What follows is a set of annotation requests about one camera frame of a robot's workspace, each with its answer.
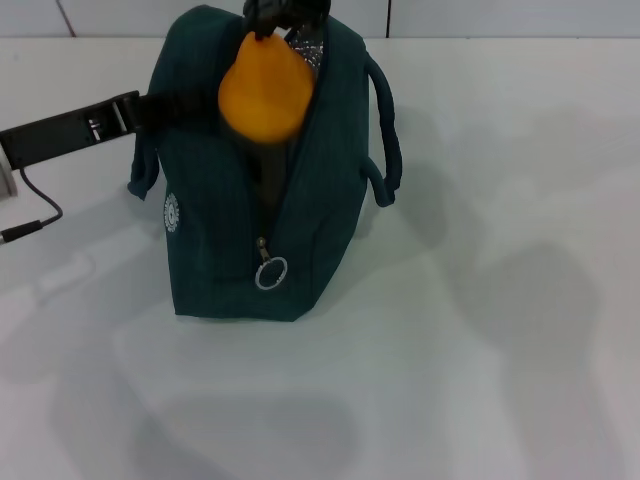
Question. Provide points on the orange-yellow pear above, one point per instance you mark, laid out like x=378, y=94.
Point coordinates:
x=265, y=100

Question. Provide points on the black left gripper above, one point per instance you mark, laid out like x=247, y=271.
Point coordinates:
x=60, y=135

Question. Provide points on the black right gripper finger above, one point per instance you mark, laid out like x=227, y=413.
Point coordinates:
x=262, y=15
x=310, y=12

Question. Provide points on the dark teal zippered lunch bag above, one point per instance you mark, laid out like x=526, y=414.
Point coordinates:
x=340, y=200

